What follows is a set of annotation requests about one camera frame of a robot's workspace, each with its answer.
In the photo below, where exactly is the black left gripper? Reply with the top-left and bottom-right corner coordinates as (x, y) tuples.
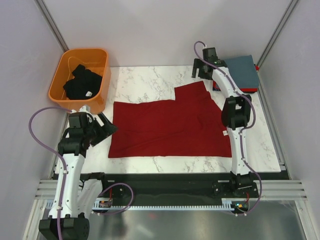
(83, 112), (118, 147)

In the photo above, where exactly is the dark red t shirt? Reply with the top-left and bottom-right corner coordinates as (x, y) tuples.
(108, 81), (232, 158)

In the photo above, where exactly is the orange plastic laundry basket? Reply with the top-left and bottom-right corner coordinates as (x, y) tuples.
(48, 48), (112, 114)

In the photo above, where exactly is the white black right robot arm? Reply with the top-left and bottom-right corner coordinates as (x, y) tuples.
(191, 41), (256, 197)

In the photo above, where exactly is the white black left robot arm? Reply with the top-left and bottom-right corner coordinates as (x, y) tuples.
(38, 111), (117, 240)

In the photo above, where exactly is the folded grey blue t shirt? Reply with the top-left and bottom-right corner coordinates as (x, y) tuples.
(224, 55), (259, 92)

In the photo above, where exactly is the black t shirt in basket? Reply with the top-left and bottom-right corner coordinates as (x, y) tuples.
(63, 64), (102, 100)

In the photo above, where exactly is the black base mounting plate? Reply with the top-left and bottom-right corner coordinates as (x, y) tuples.
(80, 172), (259, 206)

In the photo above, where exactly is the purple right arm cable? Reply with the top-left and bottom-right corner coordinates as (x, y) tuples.
(193, 41), (263, 201)

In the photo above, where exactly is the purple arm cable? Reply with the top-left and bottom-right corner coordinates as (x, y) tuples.
(28, 106), (73, 240)
(193, 41), (263, 201)

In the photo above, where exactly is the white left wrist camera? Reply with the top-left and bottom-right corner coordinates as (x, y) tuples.
(68, 105), (103, 129)

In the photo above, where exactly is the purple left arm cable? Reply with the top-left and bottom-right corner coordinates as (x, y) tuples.
(28, 106), (73, 240)

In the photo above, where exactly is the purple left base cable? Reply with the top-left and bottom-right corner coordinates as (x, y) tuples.
(91, 181), (135, 217)

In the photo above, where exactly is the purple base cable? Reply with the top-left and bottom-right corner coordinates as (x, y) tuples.
(91, 181), (135, 217)
(231, 191), (263, 218)

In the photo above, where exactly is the white slotted cable duct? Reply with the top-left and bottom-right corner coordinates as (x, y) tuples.
(46, 198), (232, 211)

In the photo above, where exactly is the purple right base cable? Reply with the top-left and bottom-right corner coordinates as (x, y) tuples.
(231, 191), (263, 218)

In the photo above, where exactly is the left aluminium frame post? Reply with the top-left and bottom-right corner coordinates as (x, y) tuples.
(34, 0), (69, 52)

